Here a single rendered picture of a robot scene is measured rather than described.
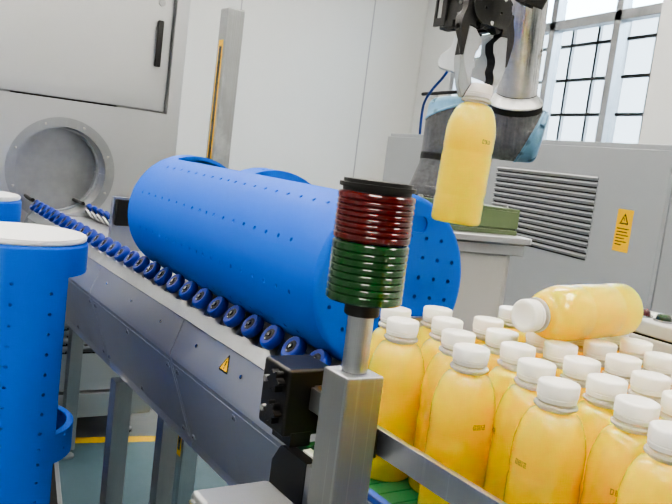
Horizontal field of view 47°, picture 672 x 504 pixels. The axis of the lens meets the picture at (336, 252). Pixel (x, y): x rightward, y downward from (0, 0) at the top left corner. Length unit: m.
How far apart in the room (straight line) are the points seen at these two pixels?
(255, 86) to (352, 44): 0.93
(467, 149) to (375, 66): 5.89
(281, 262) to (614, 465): 0.65
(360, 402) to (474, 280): 1.08
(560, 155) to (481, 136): 2.10
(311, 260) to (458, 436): 0.41
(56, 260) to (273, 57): 5.09
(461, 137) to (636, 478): 0.54
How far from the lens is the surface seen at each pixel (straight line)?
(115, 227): 2.35
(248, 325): 1.39
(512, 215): 1.79
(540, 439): 0.76
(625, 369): 0.93
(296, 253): 1.18
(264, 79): 6.59
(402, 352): 0.93
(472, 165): 1.07
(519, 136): 1.72
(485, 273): 1.72
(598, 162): 2.98
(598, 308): 0.99
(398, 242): 0.62
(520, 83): 1.70
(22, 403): 1.74
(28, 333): 1.69
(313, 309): 1.15
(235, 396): 1.37
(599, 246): 2.93
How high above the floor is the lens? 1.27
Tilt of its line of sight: 7 degrees down
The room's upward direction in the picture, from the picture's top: 7 degrees clockwise
